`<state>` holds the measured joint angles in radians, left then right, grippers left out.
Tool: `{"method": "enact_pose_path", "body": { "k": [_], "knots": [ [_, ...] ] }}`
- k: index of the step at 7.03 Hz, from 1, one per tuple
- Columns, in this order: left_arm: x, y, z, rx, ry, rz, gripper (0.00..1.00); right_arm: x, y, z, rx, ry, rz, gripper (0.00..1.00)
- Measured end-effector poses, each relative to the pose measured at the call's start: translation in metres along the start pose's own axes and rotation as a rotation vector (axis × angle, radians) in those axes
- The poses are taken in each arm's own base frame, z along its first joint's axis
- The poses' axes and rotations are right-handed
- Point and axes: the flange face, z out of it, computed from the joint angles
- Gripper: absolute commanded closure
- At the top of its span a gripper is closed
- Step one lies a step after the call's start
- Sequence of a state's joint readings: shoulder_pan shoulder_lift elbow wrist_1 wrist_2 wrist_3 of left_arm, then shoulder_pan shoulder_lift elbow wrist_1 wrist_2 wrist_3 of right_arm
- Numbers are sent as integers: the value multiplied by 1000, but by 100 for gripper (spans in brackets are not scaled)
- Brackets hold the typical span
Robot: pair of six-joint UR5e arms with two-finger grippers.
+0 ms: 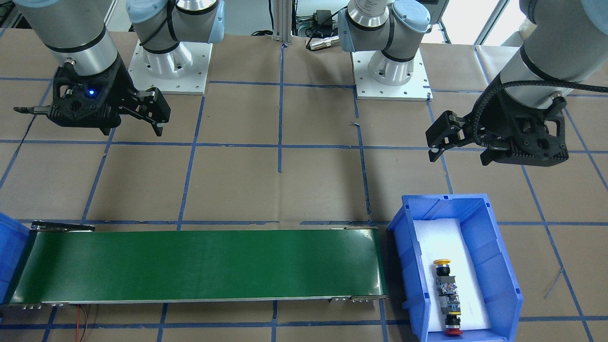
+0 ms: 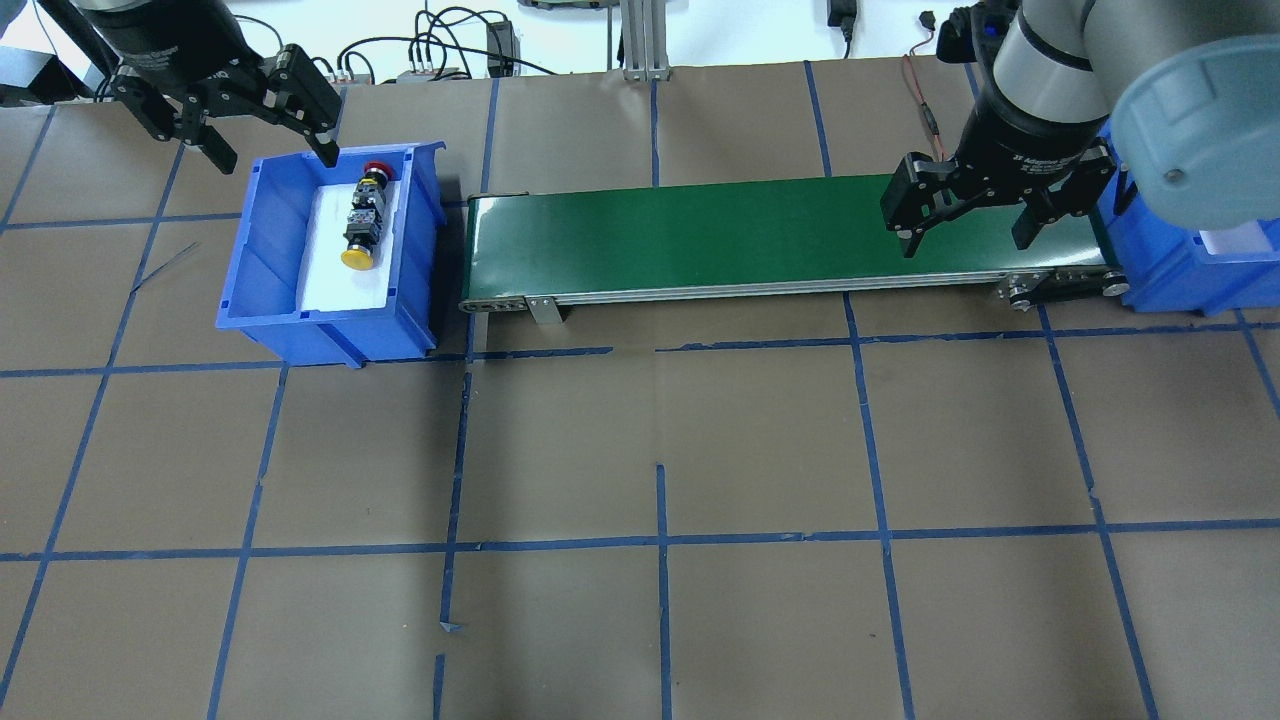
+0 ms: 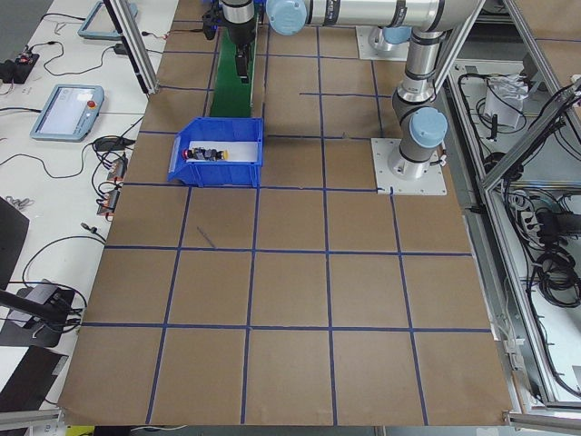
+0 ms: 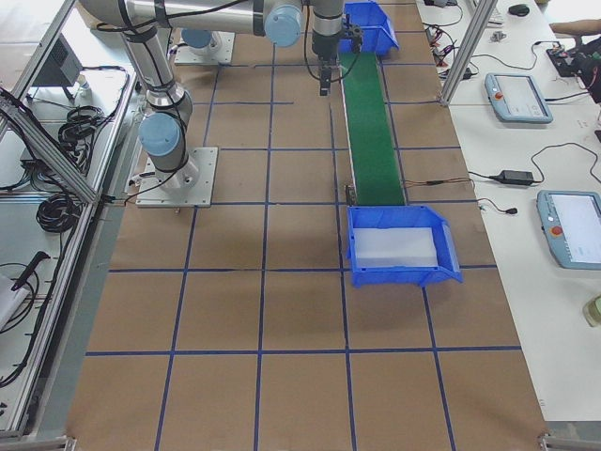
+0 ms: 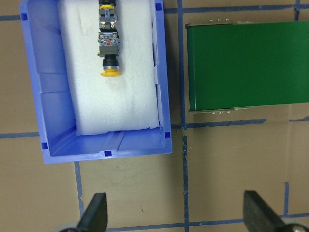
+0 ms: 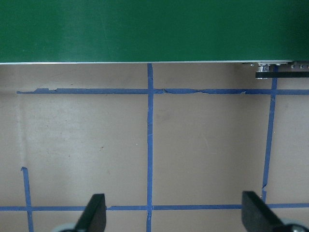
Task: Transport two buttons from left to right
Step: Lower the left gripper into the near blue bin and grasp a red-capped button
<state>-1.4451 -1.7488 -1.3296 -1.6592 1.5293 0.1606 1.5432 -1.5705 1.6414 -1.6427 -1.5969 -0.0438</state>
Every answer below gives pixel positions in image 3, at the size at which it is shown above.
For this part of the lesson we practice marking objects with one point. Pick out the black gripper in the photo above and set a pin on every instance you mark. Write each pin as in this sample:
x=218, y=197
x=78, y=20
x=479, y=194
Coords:
x=238, y=33

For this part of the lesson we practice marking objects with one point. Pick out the red push button switch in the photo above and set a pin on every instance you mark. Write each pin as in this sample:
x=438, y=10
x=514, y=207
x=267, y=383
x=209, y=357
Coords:
x=197, y=153

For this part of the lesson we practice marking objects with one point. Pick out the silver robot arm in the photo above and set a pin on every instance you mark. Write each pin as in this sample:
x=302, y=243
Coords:
x=423, y=127
x=239, y=18

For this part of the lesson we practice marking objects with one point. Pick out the green conveyor belt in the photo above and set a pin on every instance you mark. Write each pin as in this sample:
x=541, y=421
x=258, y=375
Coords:
x=231, y=96

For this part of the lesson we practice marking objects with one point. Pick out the white foam pad left bin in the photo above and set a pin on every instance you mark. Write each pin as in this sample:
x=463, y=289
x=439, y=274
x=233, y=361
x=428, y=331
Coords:
x=237, y=151

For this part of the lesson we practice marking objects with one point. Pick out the left blue plastic bin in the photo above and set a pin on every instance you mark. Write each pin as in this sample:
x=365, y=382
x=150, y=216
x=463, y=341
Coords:
x=203, y=173

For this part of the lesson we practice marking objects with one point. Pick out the far teach pendant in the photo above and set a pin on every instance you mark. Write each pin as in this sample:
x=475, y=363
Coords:
x=98, y=25

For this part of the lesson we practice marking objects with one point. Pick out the teach pendant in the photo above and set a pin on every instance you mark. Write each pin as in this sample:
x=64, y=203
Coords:
x=98, y=25
x=69, y=113

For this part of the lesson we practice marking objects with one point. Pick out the near teach pendant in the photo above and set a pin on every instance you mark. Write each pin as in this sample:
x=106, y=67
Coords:
x=69, y=113

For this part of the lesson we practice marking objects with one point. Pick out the black monitor stand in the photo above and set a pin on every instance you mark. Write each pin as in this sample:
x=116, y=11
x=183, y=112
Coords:
x=37, y=314

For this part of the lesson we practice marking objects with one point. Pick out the aluminium frame post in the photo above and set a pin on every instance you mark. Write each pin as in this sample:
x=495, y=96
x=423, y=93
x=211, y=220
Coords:
x=125, y=25

